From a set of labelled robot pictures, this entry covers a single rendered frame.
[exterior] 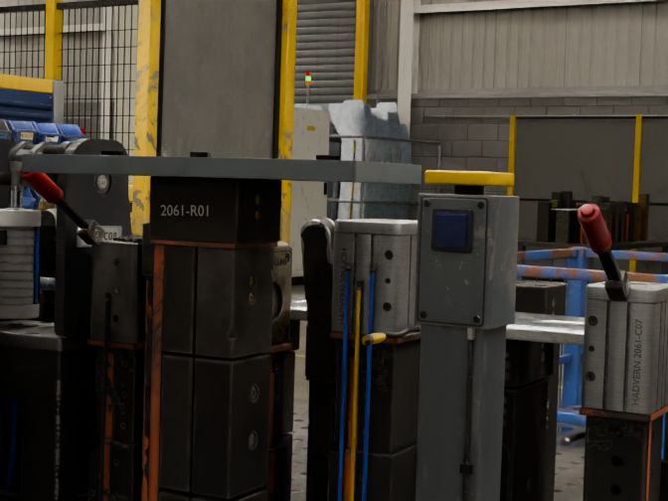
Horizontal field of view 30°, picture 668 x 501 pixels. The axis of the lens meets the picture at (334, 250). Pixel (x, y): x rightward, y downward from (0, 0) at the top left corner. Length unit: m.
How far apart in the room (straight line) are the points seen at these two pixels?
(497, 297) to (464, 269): 0.04
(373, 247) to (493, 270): 0.24
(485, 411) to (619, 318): 0.18
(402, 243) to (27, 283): 0.48
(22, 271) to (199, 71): 3.40
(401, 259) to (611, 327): 0.22
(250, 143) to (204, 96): 0.37
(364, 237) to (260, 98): 3.96
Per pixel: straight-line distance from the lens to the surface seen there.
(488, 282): 1.04
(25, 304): 1.51
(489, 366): 1.07
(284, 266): 1.39
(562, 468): 2.08
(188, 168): 1.14
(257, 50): 5.19
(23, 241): 1.50
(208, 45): 4.90
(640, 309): 1.17
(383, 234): 1.25
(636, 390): 1.18
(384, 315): 1.25
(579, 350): 4.57
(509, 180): 1.09
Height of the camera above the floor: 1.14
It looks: 3 degrees down
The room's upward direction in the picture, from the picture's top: 2 degrees clockwise
